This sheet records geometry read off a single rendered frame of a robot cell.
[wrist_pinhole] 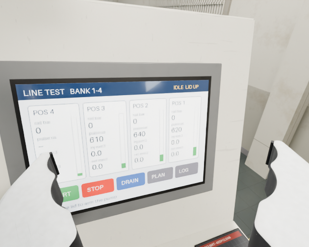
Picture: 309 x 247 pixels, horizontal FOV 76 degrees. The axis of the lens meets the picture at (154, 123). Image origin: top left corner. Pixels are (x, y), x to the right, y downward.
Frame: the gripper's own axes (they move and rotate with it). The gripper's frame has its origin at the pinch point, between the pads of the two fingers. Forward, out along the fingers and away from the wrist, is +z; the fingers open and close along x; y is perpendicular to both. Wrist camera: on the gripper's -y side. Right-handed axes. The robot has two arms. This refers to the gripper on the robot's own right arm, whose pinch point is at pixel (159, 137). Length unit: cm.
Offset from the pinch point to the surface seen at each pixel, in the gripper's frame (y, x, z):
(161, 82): 5.0, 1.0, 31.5
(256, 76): 60, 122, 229
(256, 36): 16, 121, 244
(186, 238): 49, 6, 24
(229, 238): 50, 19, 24
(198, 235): 49, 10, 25
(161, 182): 29.0, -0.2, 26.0
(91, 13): -8.8, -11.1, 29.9
